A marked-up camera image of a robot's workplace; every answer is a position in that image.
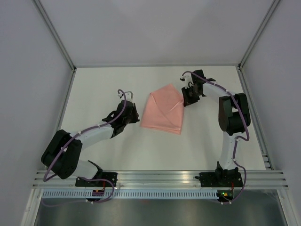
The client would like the pink cloth napkin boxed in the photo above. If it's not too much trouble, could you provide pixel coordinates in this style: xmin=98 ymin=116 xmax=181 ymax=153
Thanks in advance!
xmin=141 ymin=83 xmax=184 ymax=135

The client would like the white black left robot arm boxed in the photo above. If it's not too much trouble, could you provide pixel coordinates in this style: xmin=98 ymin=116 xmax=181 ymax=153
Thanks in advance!
xmin=41 ymin=100 xmax=139 ymax=186

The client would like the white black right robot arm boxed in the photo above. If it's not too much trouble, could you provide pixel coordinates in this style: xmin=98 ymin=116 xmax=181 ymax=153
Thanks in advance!
xmin=180 ymin=70 xmax=251 ymax=188

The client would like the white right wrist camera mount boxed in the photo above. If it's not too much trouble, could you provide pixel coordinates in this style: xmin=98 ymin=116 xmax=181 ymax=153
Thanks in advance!
xmin=180 ymin=73 xmax=194 ymax=89

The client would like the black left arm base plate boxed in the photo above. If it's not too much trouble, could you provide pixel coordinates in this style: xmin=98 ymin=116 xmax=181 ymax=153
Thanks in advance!
xmin=75 ymin=172 xmax=118 ymax=187

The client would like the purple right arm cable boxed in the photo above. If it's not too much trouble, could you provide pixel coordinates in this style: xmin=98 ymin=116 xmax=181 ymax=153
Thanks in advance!
xmin=182 ymin=71 xmax=250 ymax=205

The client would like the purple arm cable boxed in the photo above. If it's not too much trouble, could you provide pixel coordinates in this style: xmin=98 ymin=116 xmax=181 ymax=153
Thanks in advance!
xmin=42 ymin=89 xmax=129 ymax=208
xmin=182 ymin=71 xmax=250 ymax=205

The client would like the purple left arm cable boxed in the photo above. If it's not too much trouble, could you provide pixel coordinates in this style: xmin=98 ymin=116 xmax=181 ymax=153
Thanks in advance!
xmin=42 ymin=89 xmax=129 ymax=208

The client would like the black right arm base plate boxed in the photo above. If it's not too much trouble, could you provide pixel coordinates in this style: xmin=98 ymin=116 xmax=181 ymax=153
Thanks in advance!
xmin=194 ymin=172 xmax=243 ymax=188

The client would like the aluminium left side rail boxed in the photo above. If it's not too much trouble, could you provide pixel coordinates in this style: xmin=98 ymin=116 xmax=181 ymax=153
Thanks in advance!
xmin=46 ymin=69 xmax=76 ymax=170

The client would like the aluminium rail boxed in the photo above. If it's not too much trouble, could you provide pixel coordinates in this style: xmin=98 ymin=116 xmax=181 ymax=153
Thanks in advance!
xmin=236 ymin=66 xmax=274 ymax=170
xmin=46 ymin=69 xmax=76 ymax=170
xmin=31 ymin=170 xmax=289 ymax=190

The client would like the aluminium right side rail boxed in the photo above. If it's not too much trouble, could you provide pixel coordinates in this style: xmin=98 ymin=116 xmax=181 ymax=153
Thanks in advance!
xmin=236 ymin=66 xmax=274 ymax=170

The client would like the aluminium front rail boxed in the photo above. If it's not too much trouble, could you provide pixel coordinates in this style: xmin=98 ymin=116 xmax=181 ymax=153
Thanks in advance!
xmin=31 ymin=170 xmax=289 ymax=190

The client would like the white slotted cable duct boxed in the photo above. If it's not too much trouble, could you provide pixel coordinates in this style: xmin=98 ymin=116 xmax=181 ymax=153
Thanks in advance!
xmin=42 ymin=189 xmax=218 ymax=199

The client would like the aluminium left corner post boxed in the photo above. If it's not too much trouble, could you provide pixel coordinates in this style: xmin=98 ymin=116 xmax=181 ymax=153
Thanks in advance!
xmin=32 ymin=0 xmax=77 ymax=72

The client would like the aluminium corner post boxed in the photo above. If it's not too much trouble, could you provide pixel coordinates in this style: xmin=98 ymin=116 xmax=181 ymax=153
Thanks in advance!
xmin=238 ymin=0 xmax=282 ymax=70
xmin=32 ymin=0 xmax=77 ymax=72

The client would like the aluminium right corner post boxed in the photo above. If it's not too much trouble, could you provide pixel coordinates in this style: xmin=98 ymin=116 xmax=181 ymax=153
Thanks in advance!
xmin=238 ymin=0 xmax=282 ymax=70

